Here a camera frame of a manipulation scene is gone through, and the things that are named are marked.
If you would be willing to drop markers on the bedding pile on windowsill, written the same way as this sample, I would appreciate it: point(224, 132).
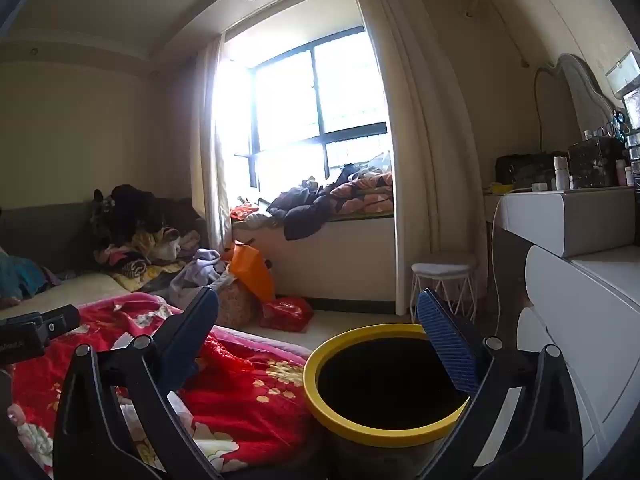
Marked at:
point(300, 210)

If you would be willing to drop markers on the white drawer cabinet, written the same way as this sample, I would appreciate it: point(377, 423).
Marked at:
point(590, 320)

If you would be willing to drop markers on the white charger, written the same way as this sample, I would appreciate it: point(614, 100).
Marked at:
point(539, 187)

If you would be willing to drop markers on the red plastic bag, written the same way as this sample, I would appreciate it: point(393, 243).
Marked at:
point(285, 314)

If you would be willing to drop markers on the red floral blanket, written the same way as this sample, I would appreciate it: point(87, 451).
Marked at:
point(240, 400)

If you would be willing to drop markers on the wide cream curtain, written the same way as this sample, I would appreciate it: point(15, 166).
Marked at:
point(425, 160)

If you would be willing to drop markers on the orange paper bag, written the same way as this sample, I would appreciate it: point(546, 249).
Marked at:
point(252, 270)

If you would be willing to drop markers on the yellow-rimmed black trash bin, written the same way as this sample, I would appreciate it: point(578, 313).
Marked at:
point(311, 375)

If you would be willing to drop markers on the orange patterned quilt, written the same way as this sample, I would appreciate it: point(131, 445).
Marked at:
point(365, 192)

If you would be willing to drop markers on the black-framed window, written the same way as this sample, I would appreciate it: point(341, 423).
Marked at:
point(345, 85)

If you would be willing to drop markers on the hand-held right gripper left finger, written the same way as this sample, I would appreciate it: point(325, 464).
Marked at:
point(196, 330)

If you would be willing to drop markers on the clear cosmetic organiser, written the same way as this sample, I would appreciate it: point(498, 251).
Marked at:
point(631, 110)

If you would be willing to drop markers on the grey sofa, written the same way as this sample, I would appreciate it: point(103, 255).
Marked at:
point(45, 230)

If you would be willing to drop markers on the teal cloth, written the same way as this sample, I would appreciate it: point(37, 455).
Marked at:
point(20, 272)

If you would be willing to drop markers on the narrow cream curtain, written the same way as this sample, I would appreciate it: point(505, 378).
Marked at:
point(210, 160)

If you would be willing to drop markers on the white vanity desk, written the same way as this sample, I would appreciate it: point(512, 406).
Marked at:
point(560, 220)

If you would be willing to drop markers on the dark cosmetic box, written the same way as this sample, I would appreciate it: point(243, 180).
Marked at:
point(595, 162)

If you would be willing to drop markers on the wavy-framed mirror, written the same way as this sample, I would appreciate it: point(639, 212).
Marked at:
point(582, 95)

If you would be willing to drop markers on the red cloth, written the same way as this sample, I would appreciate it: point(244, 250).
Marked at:
point(244, 211)

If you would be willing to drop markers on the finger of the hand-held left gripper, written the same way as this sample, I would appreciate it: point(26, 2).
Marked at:
point(60, 319)

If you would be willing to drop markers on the pink floral fabric bag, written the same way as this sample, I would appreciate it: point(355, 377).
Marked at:
point(240, 305)

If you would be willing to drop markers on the lavender cloth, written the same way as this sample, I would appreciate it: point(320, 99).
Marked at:
point(195, 275)

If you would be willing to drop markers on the pink bottle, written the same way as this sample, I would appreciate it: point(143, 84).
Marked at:
point(623, 174)

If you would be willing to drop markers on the yellow flat item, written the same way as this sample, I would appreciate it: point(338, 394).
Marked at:
point(502, 189)

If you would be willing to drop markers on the pile of patterned clothes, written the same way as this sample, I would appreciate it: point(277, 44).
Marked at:
point(150, 255)

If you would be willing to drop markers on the white bottle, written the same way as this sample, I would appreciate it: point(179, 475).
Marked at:
point(560, 172)

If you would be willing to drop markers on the white cloth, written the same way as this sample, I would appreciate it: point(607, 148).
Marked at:
point(260, 220)

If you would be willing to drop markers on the pile of black clothes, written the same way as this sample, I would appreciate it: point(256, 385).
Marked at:
point(135, 210)

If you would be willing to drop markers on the white window seat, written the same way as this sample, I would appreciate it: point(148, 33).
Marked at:
point(350, 260)

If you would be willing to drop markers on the black bag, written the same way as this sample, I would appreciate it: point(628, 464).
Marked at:
point(522, 170)

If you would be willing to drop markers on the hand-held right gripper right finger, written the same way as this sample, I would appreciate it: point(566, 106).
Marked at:
point(447, 342)

